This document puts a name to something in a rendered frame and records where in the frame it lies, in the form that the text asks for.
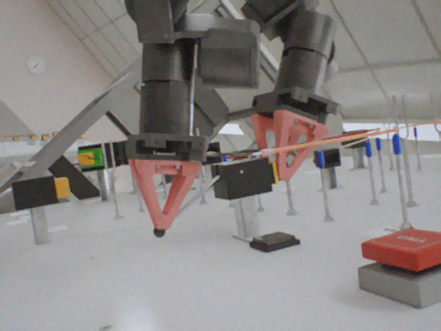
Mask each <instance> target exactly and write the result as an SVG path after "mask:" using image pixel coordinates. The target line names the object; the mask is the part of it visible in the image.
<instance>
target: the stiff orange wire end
mask: <svg viewBox="0 0 441 331"><path fill-rule="evenodd" d="M399 131H400V129H399V128H396V129H389V130H382V131H377V132H373V133H369V134H366V133H365V134H357V135H353V136H345V137H340V138H337V139H332V140H323V141H316V142H312V143H303V144H299V145H295V146H291V147H279V148H275V149H273V148H268V149H264V150H261V151H260V153H253V154H252V155H258V154H261V155H263V156H265V155H270V154H273V153H280V152H284V151H288V150H296V149H301V148H304V147H316V146H320V145H325V144H328V143H337V142H341V141H348V140H356V139H360V138H364V137H373V136H377V135H380V134H392V133H395V132H399Z"/></svg>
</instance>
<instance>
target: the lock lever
mask: <svg viewBox="0 0 441 331"><path fill-rule="evenodd" d="M218 180H220V175H218V176H217V177H215V178H213V179H212V180H211V181H210V183H208V184H207V186H205V187H204V188H203V190H200V192H199V193H197V194H196V196H195V197H193V198H192V199H191V200H189V202H188V203H186V204H185V206H183V207H182V208H181V209H180V210H179V211H178V213H177V215H176V217H175V220H176V219H177V218H178V217H179V216H180V215H181V214H182V213H183V212H184V211H186V209H188V208H189V207H190V206H191V205H192V204H193V203H194V202H195V201H196V200H198V199H199V198H200V197H201V196H202V195H203V193H205V192H206V191H207V190H209V189H210V187H211V186H213V185H214V183H216V182H217V181H218ZM175 220H174V221H175Z"/></svg>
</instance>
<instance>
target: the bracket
mask: <svg viewBox="0 0 441 331"><path fill-rule="evenodd" d="M233 206H234V211H235V221H236V225H237V230H238V233H237V234H233V235H232V237H235V238H237V239H241V240H244V241H246V242H250V241H253V237H257V236H259V235H262V234H260V227H259V221H258V212H257V203H256V198H255V196H253V197H243V198H240V199H236V200H233Z"/></svg>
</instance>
